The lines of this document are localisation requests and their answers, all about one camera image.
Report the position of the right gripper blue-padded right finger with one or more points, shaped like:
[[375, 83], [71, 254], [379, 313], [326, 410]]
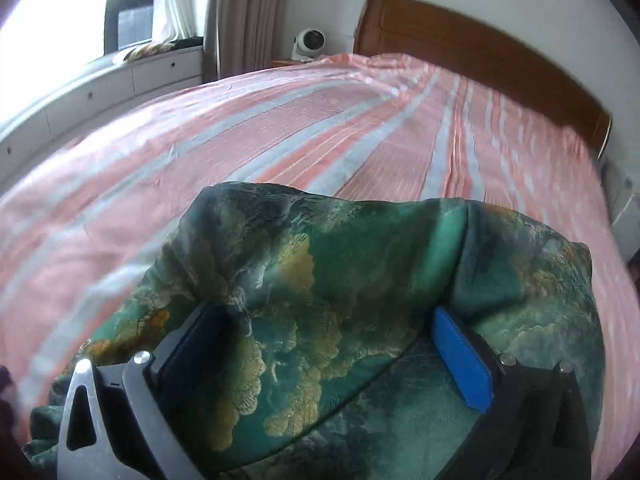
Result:
[[532, 422]]

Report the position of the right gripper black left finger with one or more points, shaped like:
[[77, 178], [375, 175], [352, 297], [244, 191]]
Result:
[[116, 418]]

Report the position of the green landscape-print padded jacket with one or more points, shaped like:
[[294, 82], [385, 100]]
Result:
[[331, 372]]

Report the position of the pink white striped bed sheet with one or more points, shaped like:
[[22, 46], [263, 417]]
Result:
[[80, 231]]

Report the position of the white bedside drawer cabinet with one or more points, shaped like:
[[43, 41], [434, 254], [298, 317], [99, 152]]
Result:
[[622, 199]]

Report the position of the white window-side cabinet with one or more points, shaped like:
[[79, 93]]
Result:
[[91, 102]]

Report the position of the beige window curtain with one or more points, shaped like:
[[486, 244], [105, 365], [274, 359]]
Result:
[[240, 36]]

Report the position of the brown wooden headboard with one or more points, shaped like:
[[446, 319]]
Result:
[[487, 55]]

